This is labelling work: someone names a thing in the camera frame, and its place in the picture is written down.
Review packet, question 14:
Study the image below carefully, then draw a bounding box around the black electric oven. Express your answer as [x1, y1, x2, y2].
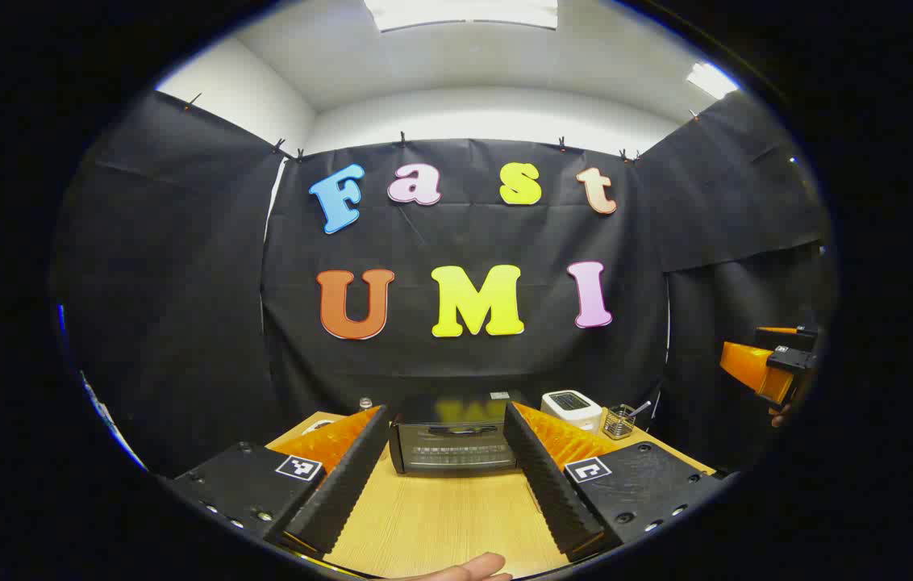
[389, 392, 526, 475]

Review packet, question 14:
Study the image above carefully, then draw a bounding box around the large ceiling light panel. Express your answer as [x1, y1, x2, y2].
[364, 0, 560, 33]

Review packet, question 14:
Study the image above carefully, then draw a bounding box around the wire mesh utensil basket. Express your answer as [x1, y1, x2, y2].
[603, 405, 636, 441]

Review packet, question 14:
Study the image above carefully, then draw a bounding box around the small ceiling light panel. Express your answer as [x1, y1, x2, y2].
[686, 62, 740, 100]

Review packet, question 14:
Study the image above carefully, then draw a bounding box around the black backdrop cloth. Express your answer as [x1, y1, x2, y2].
[49, 89, 838, 477]

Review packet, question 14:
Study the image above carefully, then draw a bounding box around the white toaster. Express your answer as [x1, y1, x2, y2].
[541, 390, 603, 434]

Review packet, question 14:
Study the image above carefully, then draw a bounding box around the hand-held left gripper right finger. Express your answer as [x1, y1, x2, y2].
[502, 401, 727, 563]

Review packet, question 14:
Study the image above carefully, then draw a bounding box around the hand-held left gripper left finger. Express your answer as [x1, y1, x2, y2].
[170, 403, 391, 558]

